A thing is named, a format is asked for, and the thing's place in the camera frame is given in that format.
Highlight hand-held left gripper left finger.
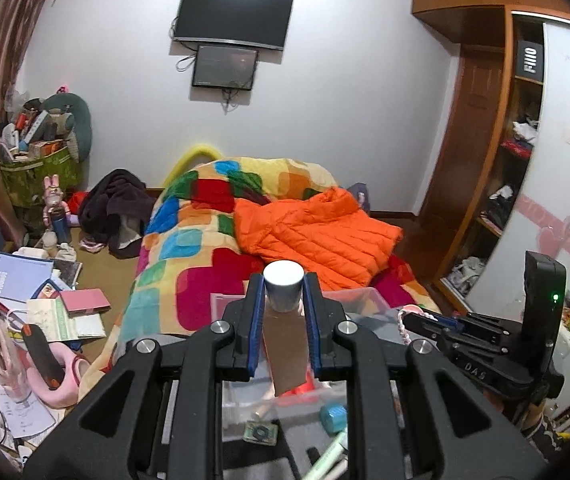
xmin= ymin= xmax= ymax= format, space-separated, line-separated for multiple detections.
xmin=22 ymin=273 xmax=267 ymax=480

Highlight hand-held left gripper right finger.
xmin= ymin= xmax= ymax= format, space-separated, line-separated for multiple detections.
xmin=303 ymin=272 xmax=550 ymax=480

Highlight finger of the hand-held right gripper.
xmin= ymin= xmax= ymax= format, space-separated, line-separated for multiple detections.
xmin=454 ymin=310 xmax=524 ymax=335
xmin=399 ymin=310 xmax=466 ymax=350

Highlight pink white braided rope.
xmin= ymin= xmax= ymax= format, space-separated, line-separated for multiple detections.
xmin=396 ymin=305 xmax=442 ymax=346

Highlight brown bottle with white cap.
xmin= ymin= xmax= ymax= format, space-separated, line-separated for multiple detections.
xmin=262 ymin=260 xmax=316 ymax=397

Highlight clear plastic storage box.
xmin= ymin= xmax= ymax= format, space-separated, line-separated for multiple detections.
xmin=210 ymin=287 xmax=410 ymax=480

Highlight person's right hand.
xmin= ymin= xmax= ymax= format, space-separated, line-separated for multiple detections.
xmin=517 ymin=400 xmax=548 ymax=430

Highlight red packet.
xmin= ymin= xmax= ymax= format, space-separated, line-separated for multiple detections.
xmin=277 ymin=375 xmax=326 ymax=407

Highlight orange down jacket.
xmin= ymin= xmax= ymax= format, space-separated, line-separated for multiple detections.
xmin=234 ymin=186 xmax=404 ymax=292

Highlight teal round jar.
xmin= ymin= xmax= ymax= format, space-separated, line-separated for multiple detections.
xmin=320 ymin=402 xmax=348 ymax=435

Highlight colourful patchwork blanket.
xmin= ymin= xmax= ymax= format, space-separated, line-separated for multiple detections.
xmin=77 ymin=156 xmax=442 ymax=402

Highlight black clothes on shelf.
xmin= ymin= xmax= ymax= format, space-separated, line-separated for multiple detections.
xmin=485 ymin=185 xmax=516 ymax=229

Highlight small green black packet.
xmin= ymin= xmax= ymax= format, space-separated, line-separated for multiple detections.
xmin=244 ymin=422 xmax=279 ymax=446

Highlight white sliding wardrobe door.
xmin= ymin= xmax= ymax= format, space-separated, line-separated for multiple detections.
xmin=465 ymin=20 xmax=570 ymax=411

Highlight mint green tube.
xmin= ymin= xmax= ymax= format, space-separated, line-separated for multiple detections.
xmin=305 ymin=430 xmax=348 ymax=480

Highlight red cloth on shelf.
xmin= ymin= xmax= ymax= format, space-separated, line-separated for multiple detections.
xmin=502 ymin=141 xmax=534 ymax=159

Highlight pink flat box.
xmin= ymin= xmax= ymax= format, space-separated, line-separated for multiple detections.
xmin=60 ymin=288 xmax=112 ymax=315

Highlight white clothes on shelf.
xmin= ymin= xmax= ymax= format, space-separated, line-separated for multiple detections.
xmin=512 ymin=117 xmax=538 ymax=144

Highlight yellow foam tube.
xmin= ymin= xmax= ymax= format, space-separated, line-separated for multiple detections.
xmin=162 ymin=144 xmax=226 ymax=191

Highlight dark clothes pile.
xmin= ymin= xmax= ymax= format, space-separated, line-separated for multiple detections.
xmin=79 ymin=169 xmax=156 ymax=260

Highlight wooden wardrobe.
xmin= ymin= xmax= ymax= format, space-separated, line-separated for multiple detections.
xmin=411 ymin=0 xmax=570 ymax=317

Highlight green white booklet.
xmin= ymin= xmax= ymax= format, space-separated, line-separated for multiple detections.
xmin=27 ymin=299 xmax=80 ymax=344

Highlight dark blue bottle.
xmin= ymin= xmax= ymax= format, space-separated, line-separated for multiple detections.
xmin=54 ymin=210 xmax=71 ymax=244

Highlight pink bunny toy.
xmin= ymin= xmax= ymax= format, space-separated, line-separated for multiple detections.
xmin=42 ymin=174 xmax=72 ymax=226

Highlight light blue book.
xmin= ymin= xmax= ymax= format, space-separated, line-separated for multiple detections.
xmin=0 ymin=252 xmax=56 ymax=302

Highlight black cardboard box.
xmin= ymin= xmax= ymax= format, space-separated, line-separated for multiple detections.
xmin=515 ymin=37 xmax=546 ymax=86

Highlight pile of white papers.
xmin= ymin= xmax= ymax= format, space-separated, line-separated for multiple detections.
xmin=0 ymin=385 xmax=62 ymax=457

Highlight grey green neck pillow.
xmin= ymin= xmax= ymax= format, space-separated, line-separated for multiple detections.
xmin=40 ymin=92 xmax=94 ymax=163

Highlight green fabric storage bag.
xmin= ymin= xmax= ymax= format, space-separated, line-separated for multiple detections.
xmin=0 ymin=142 xmax=86 ymax=211

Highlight brown striped curtain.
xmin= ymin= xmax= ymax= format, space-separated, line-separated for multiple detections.
xmin=0 ymin=0 xmax=62 ymax=256

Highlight black orange handle tool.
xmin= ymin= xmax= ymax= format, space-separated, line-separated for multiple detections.
xmin=21 ymin=324 xmax=66 ymax=391

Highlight small black wall monitor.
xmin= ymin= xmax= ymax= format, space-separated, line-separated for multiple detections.
xmin=191 ymin=44 xmax=260 ymax=91

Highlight black wall television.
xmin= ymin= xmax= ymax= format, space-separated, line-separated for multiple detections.
xmin=172 ymin=0 xmax=294 ymax=52

